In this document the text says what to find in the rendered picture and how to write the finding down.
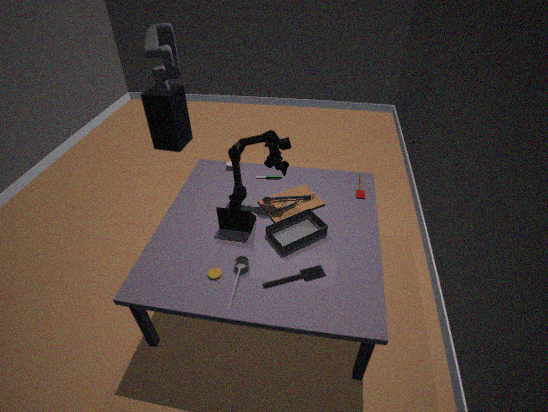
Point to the wooden board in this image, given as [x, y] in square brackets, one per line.
[312, 203]

